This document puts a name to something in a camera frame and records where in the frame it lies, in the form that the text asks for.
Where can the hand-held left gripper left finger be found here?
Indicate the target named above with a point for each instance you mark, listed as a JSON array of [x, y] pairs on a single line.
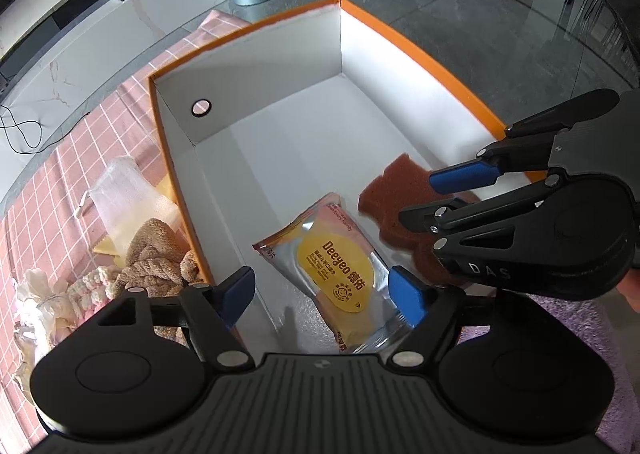
[[240, 295]]

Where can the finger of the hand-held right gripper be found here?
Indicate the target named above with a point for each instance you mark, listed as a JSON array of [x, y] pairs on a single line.
[[430, 218], [462, 177]]

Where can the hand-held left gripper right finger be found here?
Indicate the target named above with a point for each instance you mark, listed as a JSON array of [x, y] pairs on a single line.
[[406, 296]]

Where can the brown sponge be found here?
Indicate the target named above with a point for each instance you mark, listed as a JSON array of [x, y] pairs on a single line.
[[390, 194]]

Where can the silver yellow wipes packet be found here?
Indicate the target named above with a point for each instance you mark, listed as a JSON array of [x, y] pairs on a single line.
[[340, 264]]

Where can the brown knitted cloth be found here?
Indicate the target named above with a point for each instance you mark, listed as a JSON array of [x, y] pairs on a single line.
[[150, 244]]

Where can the yellow cloth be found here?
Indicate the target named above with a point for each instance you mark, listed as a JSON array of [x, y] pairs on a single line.
[[165, 191]]

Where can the pink white knitted cloth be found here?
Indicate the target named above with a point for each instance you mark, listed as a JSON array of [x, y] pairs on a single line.
[[95, 290]]

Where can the white mesh bag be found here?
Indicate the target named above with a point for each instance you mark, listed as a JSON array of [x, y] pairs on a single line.
[[120, 199]]

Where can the orange cardboard box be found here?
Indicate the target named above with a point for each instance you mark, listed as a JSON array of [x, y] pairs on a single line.
[[300, 133]]

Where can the white plastic bag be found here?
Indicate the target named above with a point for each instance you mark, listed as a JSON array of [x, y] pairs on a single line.
[[40, 299]]

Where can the dark dining table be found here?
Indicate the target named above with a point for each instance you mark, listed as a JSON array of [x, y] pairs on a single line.
[[622, 23]]

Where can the pink checkered tablecloth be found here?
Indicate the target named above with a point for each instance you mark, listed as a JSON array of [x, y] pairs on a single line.
[[100, 133]]

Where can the white marble cabinet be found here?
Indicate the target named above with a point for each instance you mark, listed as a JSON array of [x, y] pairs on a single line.
[[100, 43]]

